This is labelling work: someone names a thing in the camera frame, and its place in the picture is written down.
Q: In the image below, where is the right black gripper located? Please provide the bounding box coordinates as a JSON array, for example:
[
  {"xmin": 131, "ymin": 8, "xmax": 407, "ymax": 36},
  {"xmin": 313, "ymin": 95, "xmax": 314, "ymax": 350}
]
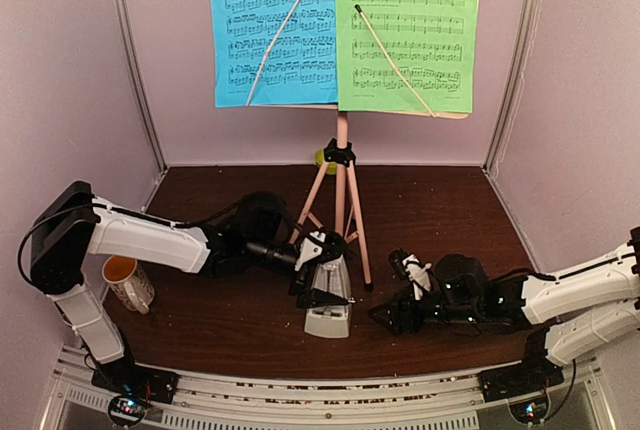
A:
[{"xmin": 367, "ymin": 285, "xmax": 481, "ymax": 338}]

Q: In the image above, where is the white metronome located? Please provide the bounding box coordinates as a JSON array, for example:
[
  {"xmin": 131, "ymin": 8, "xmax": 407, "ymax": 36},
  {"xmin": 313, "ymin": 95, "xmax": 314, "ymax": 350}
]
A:
[{"xmin": 304, "ymin": 256, "xmax": 353, "ymax": 339}]

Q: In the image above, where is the pink music stand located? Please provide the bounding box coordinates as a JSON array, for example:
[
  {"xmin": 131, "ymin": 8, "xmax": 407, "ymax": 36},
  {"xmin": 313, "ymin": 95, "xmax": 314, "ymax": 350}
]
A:
[{"xmin": 244, "ymin": 0, "xmax": 484, "ymax": 292}]

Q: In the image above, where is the green sheet music paper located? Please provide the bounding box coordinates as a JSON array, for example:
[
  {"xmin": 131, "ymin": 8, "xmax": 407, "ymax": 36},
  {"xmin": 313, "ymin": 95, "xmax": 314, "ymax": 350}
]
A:
[{"xmin": 335, "ymin": 0, "xmax": 479, "ymax": 119}]

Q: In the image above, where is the blue sheet music paper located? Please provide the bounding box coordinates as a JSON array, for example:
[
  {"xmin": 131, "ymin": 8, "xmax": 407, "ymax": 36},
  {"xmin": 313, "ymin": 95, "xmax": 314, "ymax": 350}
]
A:
[{"xmin": 211, "ymin": 0, "xmax": 338, "ymax": 108}]

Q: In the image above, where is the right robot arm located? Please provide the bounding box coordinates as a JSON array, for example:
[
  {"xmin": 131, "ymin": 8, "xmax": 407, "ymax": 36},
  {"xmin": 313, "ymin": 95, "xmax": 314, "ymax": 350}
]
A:
[{"xmin": 368, "ymin": 229, "xmax": 639, "ymax": 392}]

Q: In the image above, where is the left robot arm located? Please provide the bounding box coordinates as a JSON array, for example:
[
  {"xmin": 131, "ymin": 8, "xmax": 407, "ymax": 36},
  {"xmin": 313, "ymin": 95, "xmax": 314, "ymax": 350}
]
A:
[{"xmin": 18, "ymin": 181, "xmax": 353, "ymax": 394}]

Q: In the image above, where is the green plastic bowl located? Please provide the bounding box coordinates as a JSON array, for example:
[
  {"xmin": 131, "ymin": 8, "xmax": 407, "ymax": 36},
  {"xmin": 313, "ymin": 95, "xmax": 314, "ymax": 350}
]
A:
[{"xmin": 315, "ymin": 149, "xmax": 336, "ymax": 175}]

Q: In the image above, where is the white patterned mug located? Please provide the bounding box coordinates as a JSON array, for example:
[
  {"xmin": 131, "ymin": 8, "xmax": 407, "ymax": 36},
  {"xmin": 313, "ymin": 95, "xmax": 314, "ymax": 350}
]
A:
[{"xmin": 102, "ymin": 256, "xmax": 155, "ymax": 315}]

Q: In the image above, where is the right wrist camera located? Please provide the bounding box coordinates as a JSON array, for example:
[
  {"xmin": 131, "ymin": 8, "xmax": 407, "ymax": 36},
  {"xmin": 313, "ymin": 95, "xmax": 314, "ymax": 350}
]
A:
[{"xmin": 388, "ymin": 248, "xmax": 432, "ymax": 301}]

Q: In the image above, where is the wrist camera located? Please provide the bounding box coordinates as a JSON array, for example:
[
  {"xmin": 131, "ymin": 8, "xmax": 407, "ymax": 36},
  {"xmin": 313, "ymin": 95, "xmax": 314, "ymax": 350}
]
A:
[
  {"xmin": 294, "ymin": 229, "xmax": 347, "ymax": 272},
  {"xmin": 388, "ymin": 248, "xmax": 432, "ymax": 301}
]

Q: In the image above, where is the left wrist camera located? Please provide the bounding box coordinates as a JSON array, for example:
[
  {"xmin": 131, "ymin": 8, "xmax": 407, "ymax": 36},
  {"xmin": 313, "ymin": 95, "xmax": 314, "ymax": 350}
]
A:
[{"xmin": 294, "ymin": 229, "xmax": 347, "ymax": 272}]

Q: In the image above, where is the aluminium front rail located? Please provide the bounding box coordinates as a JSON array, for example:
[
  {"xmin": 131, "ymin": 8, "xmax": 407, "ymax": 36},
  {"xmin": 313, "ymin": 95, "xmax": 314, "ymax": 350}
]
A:
[{"xmin": 36, "ymin": 346, "xmax": 620, "ymax": 429}]

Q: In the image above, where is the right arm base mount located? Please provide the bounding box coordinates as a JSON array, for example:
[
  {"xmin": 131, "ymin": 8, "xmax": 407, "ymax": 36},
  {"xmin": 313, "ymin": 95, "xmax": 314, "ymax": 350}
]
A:
[{"xmin": 478, "ymin": 357, "xmax": 564, "ymax": 426}]

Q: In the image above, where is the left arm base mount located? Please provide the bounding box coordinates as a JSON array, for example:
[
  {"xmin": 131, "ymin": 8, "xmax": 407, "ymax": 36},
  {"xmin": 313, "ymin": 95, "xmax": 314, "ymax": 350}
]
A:
[{"xmin": 85, "ymin": 354, "xmax": 179, "ymax": 429}]

